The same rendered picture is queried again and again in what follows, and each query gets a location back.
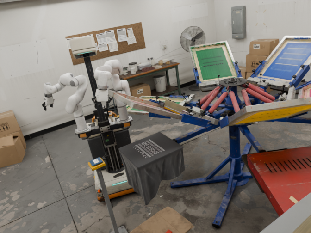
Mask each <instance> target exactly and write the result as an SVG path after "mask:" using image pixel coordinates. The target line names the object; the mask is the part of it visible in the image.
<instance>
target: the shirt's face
mask: <svg viewBox="0 0 311 233"><path fill-rule="evenodd" d="M149 139H151V140H152V141H153V142H155V143H156V144H158V145H159V146H161V147H162V148H163V149H165V151H163V152H160V153H158V154H156V155H154V156H151V157H149V158H147V159H145V158H144V157H143V156H142V155H141V154H140V153H139V152H138V151H137V150H135V149H134V148H133V147H132V146H134V145H137V144H139V143H142V142H144V141H147V140H149ZM181 147H183V146H182V145H180V144H178V143H177V142H175V141H174V140H172V139H170V138H168V137H167V136H165V135H164V134H162V133H161V132H158V133H155V134H153V135H150V136H148V137H145V138H143V139H140V140H138V141H136V142H133V143H131V144H128V145H126V146H123V147H121V148H119V149H120V150H121V151H122V152H123V153H124V154H125V155H126V156H127V157H128V158H129V159H130V160H131V161H132V162H133V163H134V164H135V165H136V166H137V167H140V166H143V165H145V164H147V163H149V162H151V161H153V160H155V159H157V158H160V157H162V156H164V155H166V154H168V153H171V152H173V151H175V150H177V149H179V148H181Z"/></svg>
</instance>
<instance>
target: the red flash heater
mask: <svg viewBox="0 0 311 233"><path fill-rule="evenodd" d="M247 161H248V166H249V168H250V169H251V171H252V173H253V175H254V176H255V178H256V179H257V181H258V183H259V184H260V186H261V188H262V189H263V191H264V193H265V194H266V196H267V198H268V199H269V201H270V202H271V204H272V206H273V208H274V209H275V211H276V213H277V214H278V216H279V217H280V216H281V215H282V214H284V213H285V212H286V211H287V210H288V209H289V208H291V207H292V206H293V205H294V204H296V203H297V202H299V201H300V200H301V199H303V198H304V197H305V196H307V195H308V194H309V193H311V146H309V147H299V148H292V149H285V150H278V151H271V152H264V153H254V154H247Z"/></svg>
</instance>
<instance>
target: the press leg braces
mask: <svg viewBox="0 0 311 233"><path fill-rule="evenodd" d="M228 162H230V158H229V156H228V157H227V158H226V159H225V160H224V161H223V162H222V163H221V164H220V165H219V166H218V167H217V168H216V169H215V170H214V171H212V172H211V173H210V174H209V175H208V176H207V177H205V178H204V180H205V181H209V180H213V176H214V175H216V174H217V173H218V172H219V171H220V170H221V169H222V168H223V167H224V166H225V165H226V164H227V163H228ZM235 164H236V160H235V159H232V163H231V169H230V177H229V182H228V187H227V190H226V193H225V196H231V194H232V192H233V190H231V188H232V183H233V177H234V171H235Z"/></svg>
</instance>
